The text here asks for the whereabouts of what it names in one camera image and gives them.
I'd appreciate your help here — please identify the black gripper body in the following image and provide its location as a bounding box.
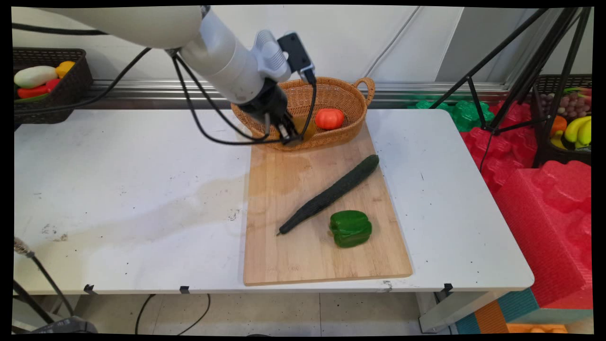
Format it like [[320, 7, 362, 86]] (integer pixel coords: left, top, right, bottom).
[[239, 78, 290, 126]]

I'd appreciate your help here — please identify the brown potato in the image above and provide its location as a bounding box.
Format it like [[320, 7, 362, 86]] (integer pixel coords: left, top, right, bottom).
[[291, 116, 317, 142]]

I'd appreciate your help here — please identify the green bell pepper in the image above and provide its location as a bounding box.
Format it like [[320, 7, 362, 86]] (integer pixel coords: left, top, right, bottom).
[[330, 210, 373, 249]]

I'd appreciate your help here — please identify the red tomato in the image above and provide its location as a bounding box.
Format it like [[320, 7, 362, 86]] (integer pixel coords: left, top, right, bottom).
[[315, 108, 345, 130]]

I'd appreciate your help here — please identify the woven wicker basket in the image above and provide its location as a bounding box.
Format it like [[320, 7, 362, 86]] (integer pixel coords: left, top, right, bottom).
[[231, 77, 375, 152]]

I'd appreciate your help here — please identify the dark green cucumber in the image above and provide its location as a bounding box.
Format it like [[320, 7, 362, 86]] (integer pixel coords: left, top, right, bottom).
[[276, 154, 380, 236]]

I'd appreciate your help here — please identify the wooden cutting board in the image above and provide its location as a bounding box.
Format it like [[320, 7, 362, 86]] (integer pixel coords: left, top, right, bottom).
[[243, 121, 412, 286]]

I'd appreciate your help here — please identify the green foam tray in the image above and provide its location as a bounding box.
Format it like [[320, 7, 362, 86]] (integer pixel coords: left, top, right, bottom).
[[410, 97, 495, 132]]

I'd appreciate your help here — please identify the black plastic vegetable basket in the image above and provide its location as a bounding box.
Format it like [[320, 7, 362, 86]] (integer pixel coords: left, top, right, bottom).
[[13, 47, 94, 125]]

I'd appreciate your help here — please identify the small red foam tray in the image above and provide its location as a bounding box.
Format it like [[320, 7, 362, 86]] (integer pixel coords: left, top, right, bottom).
[[462, 101, 540, 195]]

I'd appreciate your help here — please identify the red chili pepper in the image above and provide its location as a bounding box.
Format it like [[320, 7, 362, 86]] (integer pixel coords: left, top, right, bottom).
[[18, 79, 62, 99]]

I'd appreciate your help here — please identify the white eggplant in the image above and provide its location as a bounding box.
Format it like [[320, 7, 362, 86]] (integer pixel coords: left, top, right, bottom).
[[14, 65, 58, 89]]

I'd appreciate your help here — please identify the white table leg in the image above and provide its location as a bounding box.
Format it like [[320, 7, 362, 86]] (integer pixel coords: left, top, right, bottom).
[[417, 289, 502, 333]]

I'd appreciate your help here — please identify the black plastic fruit basket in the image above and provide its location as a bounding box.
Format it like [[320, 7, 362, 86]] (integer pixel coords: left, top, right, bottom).
[[533, 74, 592, 166]]

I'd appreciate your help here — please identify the large red foam tray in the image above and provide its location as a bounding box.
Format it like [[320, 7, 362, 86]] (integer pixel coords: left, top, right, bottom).
[[495, 160, 592, 309]]

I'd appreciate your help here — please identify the purple grape bunch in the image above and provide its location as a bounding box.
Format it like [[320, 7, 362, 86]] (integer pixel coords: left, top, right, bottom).
[[540, 92, 590, 119]]

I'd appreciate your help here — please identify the yellow banana bunch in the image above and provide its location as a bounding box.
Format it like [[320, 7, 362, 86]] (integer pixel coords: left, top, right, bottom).
[[563, 116, 592, 148]]

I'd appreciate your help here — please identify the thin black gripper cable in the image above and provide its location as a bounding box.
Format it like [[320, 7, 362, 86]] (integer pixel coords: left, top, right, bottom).
[[176, 54, 268, 141]]

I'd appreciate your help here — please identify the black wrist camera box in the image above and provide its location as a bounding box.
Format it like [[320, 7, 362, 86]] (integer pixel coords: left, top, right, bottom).
[[277, 32, 317, 86]]

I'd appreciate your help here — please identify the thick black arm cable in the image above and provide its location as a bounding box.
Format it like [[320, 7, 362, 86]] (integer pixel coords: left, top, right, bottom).
[[13, 46, 153, 117]]

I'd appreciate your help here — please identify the black floor cable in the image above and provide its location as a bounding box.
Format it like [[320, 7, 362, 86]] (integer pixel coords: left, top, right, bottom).
[[135, 294, 157, 335], [178, 294, 211, 335]]

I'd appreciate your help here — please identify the black camera tripod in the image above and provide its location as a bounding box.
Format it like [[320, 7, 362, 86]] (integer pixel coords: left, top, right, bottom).
[[428, 7, 592, 135]]

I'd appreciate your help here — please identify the black cable with metal connector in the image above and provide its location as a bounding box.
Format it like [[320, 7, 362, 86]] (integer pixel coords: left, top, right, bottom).
[[14, 237, 75, 317]]

